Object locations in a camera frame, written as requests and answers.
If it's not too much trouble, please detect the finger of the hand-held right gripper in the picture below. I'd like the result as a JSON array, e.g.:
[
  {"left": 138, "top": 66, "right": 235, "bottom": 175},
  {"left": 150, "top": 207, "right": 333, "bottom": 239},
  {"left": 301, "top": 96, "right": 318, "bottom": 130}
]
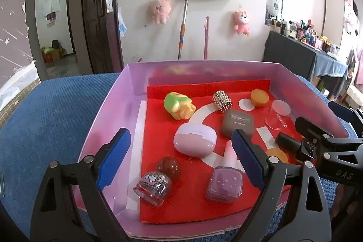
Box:
[
  {"left": 327, "top": 101, "right": 363, "bottom": 129},
  {"left": 295, "top": 117, "right": 334, "bottom": 146}
]

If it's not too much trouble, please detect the glitter bottle red ball cap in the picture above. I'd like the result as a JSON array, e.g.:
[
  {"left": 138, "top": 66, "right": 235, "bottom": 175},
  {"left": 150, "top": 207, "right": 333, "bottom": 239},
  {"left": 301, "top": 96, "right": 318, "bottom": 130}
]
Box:
[{"left": 133, "top": 156, "right": 181, "bottom": 206}]

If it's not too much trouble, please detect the black nail polish bottle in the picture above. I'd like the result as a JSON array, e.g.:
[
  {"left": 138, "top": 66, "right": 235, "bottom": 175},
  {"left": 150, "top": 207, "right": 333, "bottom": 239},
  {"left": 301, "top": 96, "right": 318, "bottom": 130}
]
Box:
[{"left": 275, "top": 132, "right": 317, "bottom": 164}]

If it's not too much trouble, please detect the brown eyeshadow case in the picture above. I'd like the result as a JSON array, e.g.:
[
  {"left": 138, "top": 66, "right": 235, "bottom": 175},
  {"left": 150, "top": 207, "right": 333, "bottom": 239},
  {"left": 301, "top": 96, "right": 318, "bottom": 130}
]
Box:
[{"left": 221, "top": 109, "right": 255, "bottom": 137}]

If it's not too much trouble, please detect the metal mop pole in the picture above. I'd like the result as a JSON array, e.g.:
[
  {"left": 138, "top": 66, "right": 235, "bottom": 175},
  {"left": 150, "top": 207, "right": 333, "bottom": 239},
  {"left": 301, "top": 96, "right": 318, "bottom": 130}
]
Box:
[{"left": 178, "top": 0, "right": 190, "bottom": 60}]

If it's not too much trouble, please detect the pink nail polish bottle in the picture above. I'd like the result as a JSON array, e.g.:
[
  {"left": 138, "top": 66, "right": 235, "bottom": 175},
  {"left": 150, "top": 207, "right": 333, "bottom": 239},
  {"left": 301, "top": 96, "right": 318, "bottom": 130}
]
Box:
[{"left": 205, "top": 140, "right": 244, "bottom": 202}]

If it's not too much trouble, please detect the green yellow toy figure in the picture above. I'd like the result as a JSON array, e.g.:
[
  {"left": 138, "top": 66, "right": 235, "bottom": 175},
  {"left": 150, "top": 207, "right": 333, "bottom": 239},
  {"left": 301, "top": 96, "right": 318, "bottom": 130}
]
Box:
[{"left": 164, "top": 92, "right": 197, "bottom": 120}]

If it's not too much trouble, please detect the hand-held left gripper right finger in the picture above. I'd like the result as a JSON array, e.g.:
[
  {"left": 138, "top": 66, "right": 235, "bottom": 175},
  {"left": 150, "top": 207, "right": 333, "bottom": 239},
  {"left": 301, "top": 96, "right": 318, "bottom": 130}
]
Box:
[{"left": 231, "top": 129, "right": 331, "bottom": 242}]

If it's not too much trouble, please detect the row of cosmetic bottles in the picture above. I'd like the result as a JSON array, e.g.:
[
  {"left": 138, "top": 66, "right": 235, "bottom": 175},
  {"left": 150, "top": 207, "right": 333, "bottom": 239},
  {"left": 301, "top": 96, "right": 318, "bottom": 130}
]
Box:
[{"left": 267, "top": 17, "right": 341, "bottom": 55}]

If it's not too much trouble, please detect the white cabinet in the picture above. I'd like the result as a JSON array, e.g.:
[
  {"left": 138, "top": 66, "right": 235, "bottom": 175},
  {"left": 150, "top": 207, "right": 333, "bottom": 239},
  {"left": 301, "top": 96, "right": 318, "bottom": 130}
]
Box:
[{"left": 322, "top": 0, "right": 361, "bottom": 50}]

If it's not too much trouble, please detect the studded silver cylinder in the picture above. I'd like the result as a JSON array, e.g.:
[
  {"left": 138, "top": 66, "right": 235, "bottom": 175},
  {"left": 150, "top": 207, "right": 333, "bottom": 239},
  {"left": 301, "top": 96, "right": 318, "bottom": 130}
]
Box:
[{"left": 212, "top": 90, "right": 233, "bottom": 113}]

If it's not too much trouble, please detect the small orange round jar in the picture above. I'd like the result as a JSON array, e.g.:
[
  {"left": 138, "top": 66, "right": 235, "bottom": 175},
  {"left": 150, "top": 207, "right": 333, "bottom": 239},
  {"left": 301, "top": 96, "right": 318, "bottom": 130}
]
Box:
[{"left": 250, "top": 89, "right": 270, "bottom": 107}]

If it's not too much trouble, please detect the orange round soap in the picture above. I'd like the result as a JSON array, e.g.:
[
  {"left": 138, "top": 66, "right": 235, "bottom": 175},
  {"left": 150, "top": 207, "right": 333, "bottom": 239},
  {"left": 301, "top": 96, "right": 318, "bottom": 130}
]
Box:
[{"left": 267, "top": 148, "right": 289, "bottom": 164}]

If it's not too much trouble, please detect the dark wooden door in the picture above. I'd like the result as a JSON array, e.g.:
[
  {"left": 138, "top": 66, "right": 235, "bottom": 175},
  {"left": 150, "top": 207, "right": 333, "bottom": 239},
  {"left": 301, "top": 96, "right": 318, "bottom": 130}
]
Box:
[{"left": 82, "top": 0, "right": 125, "bottom": 74}]

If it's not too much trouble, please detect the pink oval case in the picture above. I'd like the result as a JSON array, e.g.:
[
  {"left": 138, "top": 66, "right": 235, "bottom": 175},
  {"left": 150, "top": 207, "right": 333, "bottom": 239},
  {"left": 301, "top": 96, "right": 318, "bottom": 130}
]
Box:
[{"left": 174, "top": 123, "right": 217, "bottom": 158}]

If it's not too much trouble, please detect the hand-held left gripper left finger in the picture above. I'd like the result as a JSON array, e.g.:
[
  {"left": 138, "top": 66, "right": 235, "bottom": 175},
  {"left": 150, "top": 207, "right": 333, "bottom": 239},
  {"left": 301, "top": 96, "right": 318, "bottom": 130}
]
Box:
[{"left": 30, "top": 128, "right": 131, "bottom": 242}]

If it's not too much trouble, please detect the wall notice sheet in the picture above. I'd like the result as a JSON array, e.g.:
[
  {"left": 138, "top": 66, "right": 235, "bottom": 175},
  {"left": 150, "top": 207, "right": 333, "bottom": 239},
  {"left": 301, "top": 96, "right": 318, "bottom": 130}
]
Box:
[{"left": 42, "top": 0, "right": 61, "bottom": 20}]

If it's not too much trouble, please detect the pink stick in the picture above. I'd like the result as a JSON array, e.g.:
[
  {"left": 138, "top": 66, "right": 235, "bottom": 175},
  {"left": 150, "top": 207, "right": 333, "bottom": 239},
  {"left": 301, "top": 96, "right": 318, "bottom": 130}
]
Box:
[{"left": 202, "top": 16, "right": 210, "bottom": 60}]

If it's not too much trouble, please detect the clear glass cup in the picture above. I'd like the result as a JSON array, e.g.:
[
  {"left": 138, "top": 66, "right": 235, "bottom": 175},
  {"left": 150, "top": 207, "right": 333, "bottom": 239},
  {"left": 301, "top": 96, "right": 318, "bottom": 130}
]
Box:
[{"left": 264, "top": 99, "right": 292, "bottom": 130}]

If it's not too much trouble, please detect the dresser with blue cloth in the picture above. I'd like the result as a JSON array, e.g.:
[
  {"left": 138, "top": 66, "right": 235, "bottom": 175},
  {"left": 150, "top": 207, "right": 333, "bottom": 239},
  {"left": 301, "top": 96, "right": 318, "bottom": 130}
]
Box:
[{"left": 262, "top": 31, "right": 349, "bottom": 89}]

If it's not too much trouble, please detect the purple cardboard box red liner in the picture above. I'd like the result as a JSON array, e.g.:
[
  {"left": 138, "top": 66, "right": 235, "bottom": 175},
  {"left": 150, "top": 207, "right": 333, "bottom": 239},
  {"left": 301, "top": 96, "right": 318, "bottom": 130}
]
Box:
[{"left": 77, "top": 61, "right": 350, "bottom": 241}]

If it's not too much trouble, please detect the pink bear plush toy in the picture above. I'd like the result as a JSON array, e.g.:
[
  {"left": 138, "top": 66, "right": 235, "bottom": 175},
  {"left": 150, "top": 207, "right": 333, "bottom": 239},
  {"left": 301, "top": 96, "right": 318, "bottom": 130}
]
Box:
[{"left": 147, "top": 0, "right": 172, "bottom": 25}]

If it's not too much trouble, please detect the pink plush toy white face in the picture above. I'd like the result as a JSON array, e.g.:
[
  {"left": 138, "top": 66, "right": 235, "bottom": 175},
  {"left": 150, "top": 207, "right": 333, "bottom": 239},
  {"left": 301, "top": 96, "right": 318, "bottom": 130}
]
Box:
[{"left": 233, "top": 10, "right": 250, "bottom": 35}]

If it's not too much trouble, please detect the blue plastic bag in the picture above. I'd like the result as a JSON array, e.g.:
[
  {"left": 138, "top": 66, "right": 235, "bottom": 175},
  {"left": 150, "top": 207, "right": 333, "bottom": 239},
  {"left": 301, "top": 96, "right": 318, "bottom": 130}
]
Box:
[{"left": 118, "top": 11, "right": 127, "bottom": 38}]

